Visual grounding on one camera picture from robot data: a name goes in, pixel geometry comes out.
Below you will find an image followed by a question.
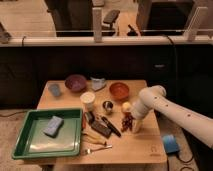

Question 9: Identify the purple grape bunch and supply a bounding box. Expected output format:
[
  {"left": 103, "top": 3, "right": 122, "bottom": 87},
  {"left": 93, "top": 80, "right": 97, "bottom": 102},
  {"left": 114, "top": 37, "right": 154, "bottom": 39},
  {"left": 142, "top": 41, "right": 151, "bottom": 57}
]
[{"left": 121, "top": 115, "right": 133, "bottom": 132}]

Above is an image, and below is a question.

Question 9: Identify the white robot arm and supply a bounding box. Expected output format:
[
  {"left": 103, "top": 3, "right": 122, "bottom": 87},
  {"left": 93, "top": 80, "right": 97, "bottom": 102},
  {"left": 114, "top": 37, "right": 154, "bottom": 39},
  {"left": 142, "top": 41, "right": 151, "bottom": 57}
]
[{"left": 131, "top": 85, "right": 213, "bottom": 149}]

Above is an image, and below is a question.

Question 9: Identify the red bowl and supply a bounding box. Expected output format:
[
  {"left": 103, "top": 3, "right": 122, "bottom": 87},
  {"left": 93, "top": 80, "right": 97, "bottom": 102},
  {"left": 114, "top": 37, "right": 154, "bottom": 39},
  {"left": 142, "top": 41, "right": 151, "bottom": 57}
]
[{"left": 109, "top": 82, "right": 129, "bottom": 100}]

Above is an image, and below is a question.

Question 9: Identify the purple bowl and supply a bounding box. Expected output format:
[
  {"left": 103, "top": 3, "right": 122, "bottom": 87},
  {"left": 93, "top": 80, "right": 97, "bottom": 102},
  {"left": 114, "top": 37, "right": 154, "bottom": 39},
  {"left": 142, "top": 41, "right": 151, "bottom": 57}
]
[{"left": 65, "top": 74, "right": 87, "bottom": 92}]

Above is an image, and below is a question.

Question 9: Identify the yellow orange fruit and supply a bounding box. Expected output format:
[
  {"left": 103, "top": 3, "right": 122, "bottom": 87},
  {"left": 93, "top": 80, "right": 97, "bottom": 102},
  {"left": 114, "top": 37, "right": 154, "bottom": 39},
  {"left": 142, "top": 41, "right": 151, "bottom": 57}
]
[{"left": 121, "top": 102, "right": 131, "bottom": 114}]

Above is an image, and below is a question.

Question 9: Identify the small metal cup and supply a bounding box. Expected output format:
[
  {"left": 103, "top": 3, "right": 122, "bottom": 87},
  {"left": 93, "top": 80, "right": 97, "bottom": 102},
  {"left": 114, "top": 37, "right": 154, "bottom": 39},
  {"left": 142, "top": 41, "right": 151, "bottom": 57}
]
[{"left": 102, "top": 101, "right": 113, "bottom": 114}]

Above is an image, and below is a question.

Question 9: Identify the silver fork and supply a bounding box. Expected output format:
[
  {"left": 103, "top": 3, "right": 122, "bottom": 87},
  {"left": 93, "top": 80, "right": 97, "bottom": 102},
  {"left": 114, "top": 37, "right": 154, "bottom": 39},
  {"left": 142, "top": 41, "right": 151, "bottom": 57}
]
[{"left": 82, "top": 145, "right": 113, "bottom": 155}]

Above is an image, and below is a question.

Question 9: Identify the dark rectangular block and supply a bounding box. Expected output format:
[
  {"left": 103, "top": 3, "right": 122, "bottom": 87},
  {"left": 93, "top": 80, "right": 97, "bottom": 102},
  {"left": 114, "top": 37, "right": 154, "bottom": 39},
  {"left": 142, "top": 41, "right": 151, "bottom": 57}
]
[{"left": 91, "top": 121, "right": 111, "bottom": 138}]

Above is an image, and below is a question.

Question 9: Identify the blue object on floor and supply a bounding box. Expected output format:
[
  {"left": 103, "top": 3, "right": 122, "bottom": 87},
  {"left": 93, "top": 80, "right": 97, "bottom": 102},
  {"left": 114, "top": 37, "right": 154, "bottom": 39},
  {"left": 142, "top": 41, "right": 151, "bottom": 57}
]
[{"left": 163, "top": 135, "right": 179, "bottom": 154}]

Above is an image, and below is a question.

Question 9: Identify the yellow banana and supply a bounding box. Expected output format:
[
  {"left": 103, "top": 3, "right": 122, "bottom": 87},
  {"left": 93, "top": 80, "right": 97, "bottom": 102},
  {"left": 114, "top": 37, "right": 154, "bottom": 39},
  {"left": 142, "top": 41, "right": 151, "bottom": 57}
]
[{"left": 82, "top": 130, "right": 107, "bottom": 146}]

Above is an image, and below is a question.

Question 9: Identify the white cup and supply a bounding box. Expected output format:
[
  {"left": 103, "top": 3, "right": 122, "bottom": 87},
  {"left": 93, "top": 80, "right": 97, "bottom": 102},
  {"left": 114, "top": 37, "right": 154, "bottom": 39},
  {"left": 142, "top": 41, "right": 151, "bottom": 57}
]
[{"left": 80, "top": 92, "right": 95, "bottom": 111}]

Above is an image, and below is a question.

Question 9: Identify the blue sponge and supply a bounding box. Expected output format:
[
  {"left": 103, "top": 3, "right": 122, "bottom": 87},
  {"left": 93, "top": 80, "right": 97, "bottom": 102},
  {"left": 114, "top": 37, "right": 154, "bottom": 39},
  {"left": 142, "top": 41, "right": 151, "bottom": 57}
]
[{"left": 43, "top": 116, "right": 63, "bottom": 137}]

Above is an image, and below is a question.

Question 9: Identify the blue cup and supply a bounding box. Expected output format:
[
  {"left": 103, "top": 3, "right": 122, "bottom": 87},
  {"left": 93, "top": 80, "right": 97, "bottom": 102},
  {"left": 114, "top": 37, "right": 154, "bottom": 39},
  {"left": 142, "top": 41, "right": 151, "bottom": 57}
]
[{"left": 48, "top": 84, "right": 61, "bottom": 97}]

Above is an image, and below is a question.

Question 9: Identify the green plastic tray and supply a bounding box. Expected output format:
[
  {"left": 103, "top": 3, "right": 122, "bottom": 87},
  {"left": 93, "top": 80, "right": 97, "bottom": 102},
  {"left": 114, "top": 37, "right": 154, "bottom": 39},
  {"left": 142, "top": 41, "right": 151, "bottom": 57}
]
[{"left": 12, "top": 108, "right": 83, "bottom": 160}]

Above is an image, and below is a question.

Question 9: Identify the black office chair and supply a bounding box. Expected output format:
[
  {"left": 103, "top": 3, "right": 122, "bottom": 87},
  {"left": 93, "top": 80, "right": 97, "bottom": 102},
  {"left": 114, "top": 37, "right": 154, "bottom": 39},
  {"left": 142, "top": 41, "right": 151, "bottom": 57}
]
[{"left": 102, "top": 10, "right": 120, "bottom": 36}]

